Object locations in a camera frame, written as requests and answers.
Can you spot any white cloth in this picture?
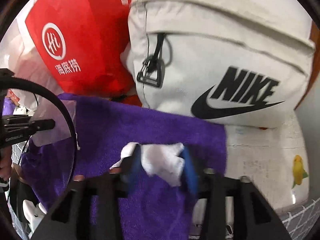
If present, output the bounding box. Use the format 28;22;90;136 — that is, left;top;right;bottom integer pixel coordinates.
110;142;185;187

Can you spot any person's left hand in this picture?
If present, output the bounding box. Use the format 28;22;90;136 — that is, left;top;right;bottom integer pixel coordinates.
0;146;12;180

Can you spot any grey checked blanket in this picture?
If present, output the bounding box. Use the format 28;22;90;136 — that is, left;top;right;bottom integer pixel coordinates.
280;198;319;240

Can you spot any white parrot print sheet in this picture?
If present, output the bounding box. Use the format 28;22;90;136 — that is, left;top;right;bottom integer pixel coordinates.
225;113;309;213

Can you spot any white Miniso plastic bag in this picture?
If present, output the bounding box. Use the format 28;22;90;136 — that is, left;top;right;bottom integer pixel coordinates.
1;12;63;95

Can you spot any purple towel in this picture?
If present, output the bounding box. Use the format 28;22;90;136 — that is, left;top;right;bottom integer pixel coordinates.
22;93;227;239

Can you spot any red Haidilao paper bag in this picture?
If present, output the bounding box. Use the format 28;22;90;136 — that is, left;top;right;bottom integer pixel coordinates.
25;0;141;106

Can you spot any beige Nike bag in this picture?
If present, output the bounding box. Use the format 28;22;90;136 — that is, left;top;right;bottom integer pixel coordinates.
125;0;315;128

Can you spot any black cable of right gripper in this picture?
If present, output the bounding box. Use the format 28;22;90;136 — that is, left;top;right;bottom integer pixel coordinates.
0;76;78;181

